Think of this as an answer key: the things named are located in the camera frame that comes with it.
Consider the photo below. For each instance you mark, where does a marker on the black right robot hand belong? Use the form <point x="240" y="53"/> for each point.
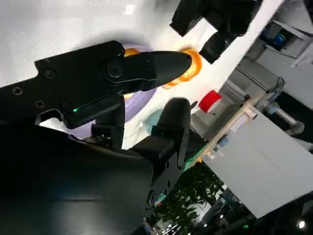
<point x="73" y="183"/>

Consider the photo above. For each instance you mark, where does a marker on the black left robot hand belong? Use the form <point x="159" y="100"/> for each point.
<point x="227" y="14"/>

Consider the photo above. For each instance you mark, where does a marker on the grey machine with blue parts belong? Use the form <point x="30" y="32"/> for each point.
<point x="278" y="39"/>

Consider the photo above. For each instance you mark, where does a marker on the red tape roll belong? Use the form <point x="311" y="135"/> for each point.
<point x="209" y="98"/>

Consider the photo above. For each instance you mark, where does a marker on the pale green mug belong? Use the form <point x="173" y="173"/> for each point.
<point x="152" y="120"/>

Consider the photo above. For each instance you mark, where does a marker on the lilac plate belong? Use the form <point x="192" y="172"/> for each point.
<point x="139" y="105"/>

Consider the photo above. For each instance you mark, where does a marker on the beige wooden beam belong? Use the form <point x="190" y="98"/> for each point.
<point x="234" y="124"/>

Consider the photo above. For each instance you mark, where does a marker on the green leafy plant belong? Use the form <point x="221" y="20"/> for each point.
<point x="190" y="195"/>

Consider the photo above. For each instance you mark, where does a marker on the large grey box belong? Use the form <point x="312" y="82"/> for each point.
<point x="256" y="166"/>

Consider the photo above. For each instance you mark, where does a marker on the grey duct pipe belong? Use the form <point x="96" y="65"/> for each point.
<point x="286" y="117"/>

